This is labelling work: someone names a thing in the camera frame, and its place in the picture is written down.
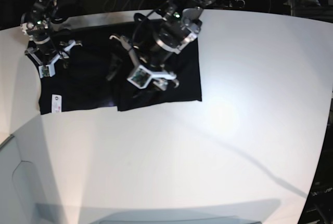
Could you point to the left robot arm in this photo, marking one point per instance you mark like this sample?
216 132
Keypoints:
165 31

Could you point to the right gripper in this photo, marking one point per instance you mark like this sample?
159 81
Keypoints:
60 50

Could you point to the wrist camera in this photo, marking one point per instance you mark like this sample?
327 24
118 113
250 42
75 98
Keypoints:
46 70
140 77

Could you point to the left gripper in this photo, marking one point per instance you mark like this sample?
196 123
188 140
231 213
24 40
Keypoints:
160 79

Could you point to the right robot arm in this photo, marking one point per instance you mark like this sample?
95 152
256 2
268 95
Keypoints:
38 24

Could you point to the black power strip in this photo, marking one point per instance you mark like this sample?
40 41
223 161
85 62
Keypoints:
238 4

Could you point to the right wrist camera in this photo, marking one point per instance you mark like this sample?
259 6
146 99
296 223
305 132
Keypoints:
46 70

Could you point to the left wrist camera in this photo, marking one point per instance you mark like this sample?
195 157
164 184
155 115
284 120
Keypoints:
140 77

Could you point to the black T-shirt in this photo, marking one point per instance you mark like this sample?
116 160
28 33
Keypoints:
83 85

